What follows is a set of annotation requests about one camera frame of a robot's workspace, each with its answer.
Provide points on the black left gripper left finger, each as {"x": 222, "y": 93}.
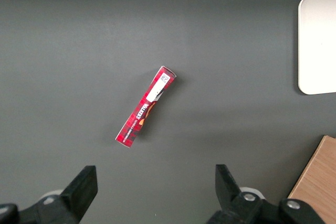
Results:
{"x": 76, "y": 197}

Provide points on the wooden oak drawer cabinet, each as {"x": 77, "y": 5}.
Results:
{"x": 317, "y": 182}

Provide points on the beige rectangular plastic tray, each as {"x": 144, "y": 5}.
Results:
{"x": 319, "y": 43}

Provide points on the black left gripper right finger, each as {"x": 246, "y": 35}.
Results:
{"x": 231, "y": 203}

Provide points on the red tartan cookie box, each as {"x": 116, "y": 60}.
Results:
{"x": 147, "y": 106}

